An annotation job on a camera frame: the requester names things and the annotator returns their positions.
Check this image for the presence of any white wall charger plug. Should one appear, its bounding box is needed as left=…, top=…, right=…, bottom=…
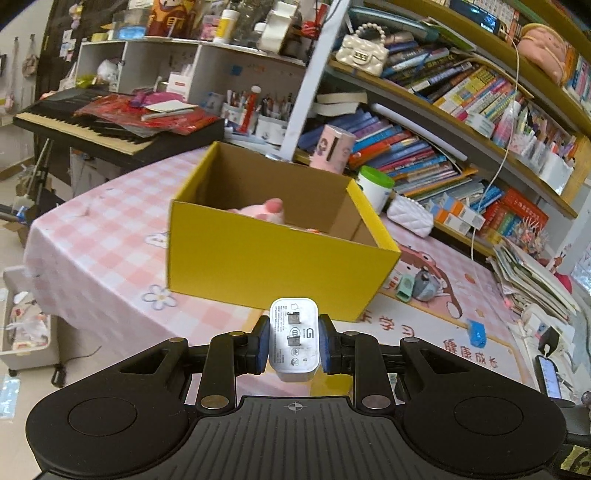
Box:
left=268, top=298, right=321, bottom=384

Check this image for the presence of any white power strip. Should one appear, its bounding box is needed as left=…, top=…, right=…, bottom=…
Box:
left=519, top=302, right=575, bottom=342

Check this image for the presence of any white jar green lid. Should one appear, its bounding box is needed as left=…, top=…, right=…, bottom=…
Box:
left=357, top=165, right=395, bottom=215

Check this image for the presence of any white carton red stripe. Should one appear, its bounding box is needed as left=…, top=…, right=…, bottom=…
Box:
left=166, top=71, right=190, bottom=100

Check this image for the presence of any white plastic bag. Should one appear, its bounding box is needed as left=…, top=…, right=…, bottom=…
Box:
left=96, top=59, right=120, bottom=86

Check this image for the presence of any large pink plush toy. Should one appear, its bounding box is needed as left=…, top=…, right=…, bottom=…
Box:
left=226, top=198, right=284, bottom=224

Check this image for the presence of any colourful beaded hair ornament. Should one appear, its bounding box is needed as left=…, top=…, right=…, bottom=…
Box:
left=510, top=217, right=555, bottom=259

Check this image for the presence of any white storage bin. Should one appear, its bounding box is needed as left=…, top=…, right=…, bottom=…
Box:
left=0, top=265, right=61, bottom=370

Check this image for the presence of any small grey gadget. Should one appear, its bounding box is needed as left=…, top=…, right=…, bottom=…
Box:
left=412, top=270, right=441, bottom=301

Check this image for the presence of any white quilted purse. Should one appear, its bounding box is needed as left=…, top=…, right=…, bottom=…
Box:
left=386, top=194, right=435, bottom=238

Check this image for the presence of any white teal small box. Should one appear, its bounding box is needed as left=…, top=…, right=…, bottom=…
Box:
left=464, top=112, right=495, bottom=138

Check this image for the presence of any white booklet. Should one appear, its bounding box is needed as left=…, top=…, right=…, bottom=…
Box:
left=143, top=99, right=195, bottom=114

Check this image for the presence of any yellow cardboard box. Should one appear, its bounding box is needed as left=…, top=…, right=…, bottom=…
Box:
left=167, top=141, right=402, bottom=322

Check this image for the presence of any pile of red packets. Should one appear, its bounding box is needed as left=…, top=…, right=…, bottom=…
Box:
left=76, top=92, right=218, bottom=136

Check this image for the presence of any stack of papers and books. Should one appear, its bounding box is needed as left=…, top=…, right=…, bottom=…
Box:
left=487, top=240, right=583, bottom=319

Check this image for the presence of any orange blue white carton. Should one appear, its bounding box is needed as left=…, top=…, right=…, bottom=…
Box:
left=431, top=193, right=485, bottom=229
left=422, top=203, right=476, bottom=236

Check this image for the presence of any thick cream-paged book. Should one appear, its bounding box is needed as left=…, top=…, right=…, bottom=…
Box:
left=316, top=91, right=368, bottom=106
left=313, top=102, right=361, bottom=117

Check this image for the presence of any pastel gradient bottle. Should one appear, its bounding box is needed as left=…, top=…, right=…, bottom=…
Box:
left=493, top=100, right=522, bottom=148

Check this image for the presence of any white yellow bookshelf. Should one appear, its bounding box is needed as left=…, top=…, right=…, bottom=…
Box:
left=279, top=0, right=591, bottom=259

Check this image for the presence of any white desk pen organizer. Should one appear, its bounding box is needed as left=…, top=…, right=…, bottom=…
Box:
left=538, top=152, right=575, bottom=195

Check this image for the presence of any row of colourful books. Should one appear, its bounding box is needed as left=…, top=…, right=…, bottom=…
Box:
left=298, top=111, right=504, bottom=213
left=383, top=30, right=518, bottom=121

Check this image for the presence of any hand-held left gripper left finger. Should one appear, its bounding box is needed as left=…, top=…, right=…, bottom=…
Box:
left=115, top=315, right=272, bottom=415

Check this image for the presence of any white hanging cable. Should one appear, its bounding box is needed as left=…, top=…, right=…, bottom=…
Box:
left=471, top=28, right=520, bottom=264

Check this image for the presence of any small blue toy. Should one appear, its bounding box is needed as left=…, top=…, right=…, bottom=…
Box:
left=466, top=318, right=486, bottom=348

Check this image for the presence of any black keyboard piano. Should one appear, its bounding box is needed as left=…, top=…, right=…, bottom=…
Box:
left=13, top=88, right=225, bottom=168

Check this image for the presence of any white pen cup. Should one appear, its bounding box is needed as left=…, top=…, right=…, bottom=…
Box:
left=255, top=113, right=288, bottom=145
left=222, top=102, right=252, bottom=132

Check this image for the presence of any white bottle yellow label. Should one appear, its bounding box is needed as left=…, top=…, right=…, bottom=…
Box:
left=212, top=9, right=241, bottom=44

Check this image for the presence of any black power adapter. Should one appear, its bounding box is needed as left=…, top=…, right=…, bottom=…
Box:
left=540, top=325, right=559, bottom=358

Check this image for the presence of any white ribbon-shaped holder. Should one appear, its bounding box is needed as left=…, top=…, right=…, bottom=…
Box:
left=256, top=0, right=298, bottom=54

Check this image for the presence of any black smartphone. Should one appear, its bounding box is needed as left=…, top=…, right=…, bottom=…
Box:
left=534, top=355, right=563, bottom=401

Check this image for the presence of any cream pearl-handle handbag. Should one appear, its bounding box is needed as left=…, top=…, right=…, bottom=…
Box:
left=335, top=22, right=387, bottom=77

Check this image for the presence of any white cubby shelf unit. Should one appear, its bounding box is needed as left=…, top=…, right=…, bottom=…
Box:
left=74, top=39, right=308, bottom=139

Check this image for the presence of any pink plush doll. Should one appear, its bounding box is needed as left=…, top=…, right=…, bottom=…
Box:
left=516, top=23, right=568, bottom=86

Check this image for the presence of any pink cartoon tumbler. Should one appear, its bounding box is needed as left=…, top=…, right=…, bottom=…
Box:
left=309, top=124, right=356, bottom=175

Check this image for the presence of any red boxed book set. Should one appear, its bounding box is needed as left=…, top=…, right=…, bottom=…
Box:
left=480, top=187, right=550, bottom=245

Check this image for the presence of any white rolled sheet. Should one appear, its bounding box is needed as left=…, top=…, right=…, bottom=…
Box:
left=369, top=102, right=469, bottom=164

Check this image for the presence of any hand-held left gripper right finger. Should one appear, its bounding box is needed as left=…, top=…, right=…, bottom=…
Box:
left=318, top=313, right=468, bottom=412

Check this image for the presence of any fortune god figure box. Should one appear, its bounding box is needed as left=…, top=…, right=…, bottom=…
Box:
left=148, top=0, right=197, bottom=38

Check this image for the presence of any pink printed tablecloth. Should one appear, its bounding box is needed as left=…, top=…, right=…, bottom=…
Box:
left=23, top=148, right=546, bottom=402

